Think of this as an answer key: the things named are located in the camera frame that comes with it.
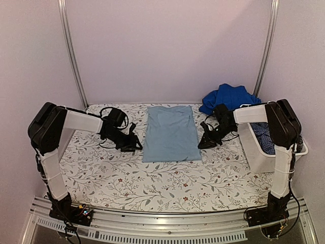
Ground white plastic laundry basket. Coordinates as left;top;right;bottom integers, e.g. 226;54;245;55
233;99;302;174

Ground light blue shirt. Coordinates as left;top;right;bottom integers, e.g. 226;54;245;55
142;106;202;163

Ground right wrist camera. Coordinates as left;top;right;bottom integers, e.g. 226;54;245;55
200;121;210;133

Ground right aluminium frame post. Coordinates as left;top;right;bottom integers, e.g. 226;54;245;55
253;0;279;97

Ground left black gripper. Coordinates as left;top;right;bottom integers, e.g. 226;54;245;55
106;129;143;152

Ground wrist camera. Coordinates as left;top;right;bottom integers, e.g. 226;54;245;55
129;123;136;134
200;121;210;133

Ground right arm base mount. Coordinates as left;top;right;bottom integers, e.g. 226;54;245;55
243;192;291;227

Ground floral patterned table mat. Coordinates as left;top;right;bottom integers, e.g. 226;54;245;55
50;103;287;213

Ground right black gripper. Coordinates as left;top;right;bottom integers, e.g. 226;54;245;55
198;123;236;149

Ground left aluminium frame post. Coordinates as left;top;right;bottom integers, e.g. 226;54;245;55
57;0;88;108

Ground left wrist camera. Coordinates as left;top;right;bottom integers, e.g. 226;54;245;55
129;123;136;134

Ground dark blue checkered garment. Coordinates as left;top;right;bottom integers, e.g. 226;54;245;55
251;122;304;156

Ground left black cable loop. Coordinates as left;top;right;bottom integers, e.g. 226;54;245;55
99;106;129;128

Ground blue pleated skirt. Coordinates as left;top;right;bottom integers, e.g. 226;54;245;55
199;84;262;115

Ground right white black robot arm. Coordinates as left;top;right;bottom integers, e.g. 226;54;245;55
198;99;302;199

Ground aluminium frame post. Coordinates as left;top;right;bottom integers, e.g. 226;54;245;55
57;0;88;108
253;0;279;97

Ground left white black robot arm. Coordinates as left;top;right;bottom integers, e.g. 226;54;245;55
27;102;143;221

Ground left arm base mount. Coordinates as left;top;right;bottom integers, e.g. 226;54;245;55
47;192;93;226

